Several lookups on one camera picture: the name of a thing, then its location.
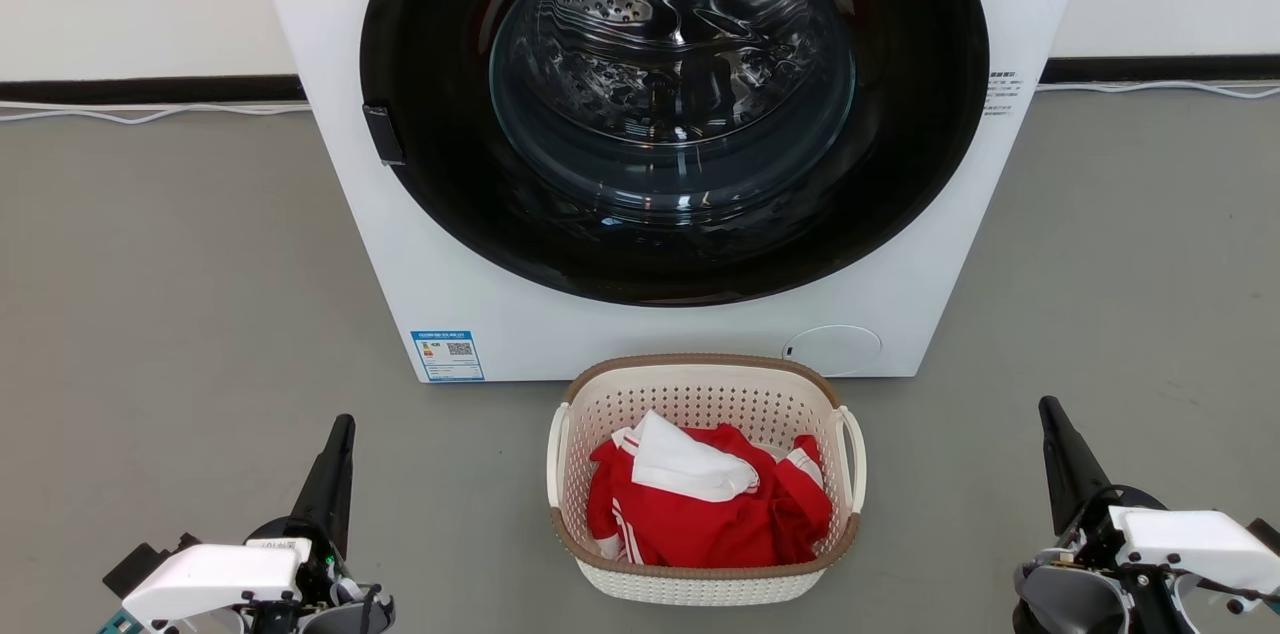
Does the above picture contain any white front-load washing machine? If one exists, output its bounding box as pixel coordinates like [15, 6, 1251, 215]
[243, 0, 1101, 385]

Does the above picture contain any black door latch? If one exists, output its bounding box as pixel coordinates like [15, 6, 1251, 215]
[362, 104, 406, 167]

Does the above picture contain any white floor cable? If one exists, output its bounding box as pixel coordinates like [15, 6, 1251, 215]
[0, 101, 311, 125]
[1035, 81, 1280, 101]

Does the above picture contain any round white filter cover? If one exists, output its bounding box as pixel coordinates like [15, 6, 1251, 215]
[782, 325, 883, 377]

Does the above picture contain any black round washer door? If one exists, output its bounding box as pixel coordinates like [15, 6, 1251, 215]
[360, 0, 991, 308]

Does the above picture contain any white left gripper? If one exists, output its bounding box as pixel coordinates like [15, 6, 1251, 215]
[122, 414, 396, 634]

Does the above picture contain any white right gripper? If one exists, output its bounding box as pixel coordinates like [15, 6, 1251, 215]
[1038, 396, 1280, 634]

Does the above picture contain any cream perforated laundry basket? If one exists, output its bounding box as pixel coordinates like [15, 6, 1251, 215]
[546, 354, 867, 607]

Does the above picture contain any small printed text sticker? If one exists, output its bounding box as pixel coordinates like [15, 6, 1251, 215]
[985, 69, 1021, 120]

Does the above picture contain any blue energy label sticker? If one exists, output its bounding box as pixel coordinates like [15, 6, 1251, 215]
[411, 330, 485, 383]

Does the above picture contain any red garment with white stripes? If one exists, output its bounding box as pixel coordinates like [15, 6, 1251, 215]
[586, 424, 833, 568]

